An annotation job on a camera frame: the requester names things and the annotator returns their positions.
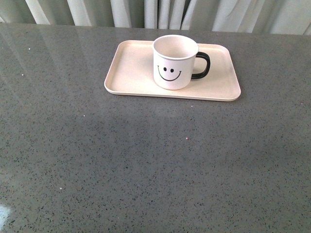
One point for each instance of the beige rectangular tray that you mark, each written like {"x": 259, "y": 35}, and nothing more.
{"x": 131, "y": 73}

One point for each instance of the white pleated curtain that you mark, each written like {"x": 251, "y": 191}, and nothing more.
{"x": 242, "y": 16}

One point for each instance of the white smiley face mug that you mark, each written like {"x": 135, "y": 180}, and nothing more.
{"x": 173, "y": 60}

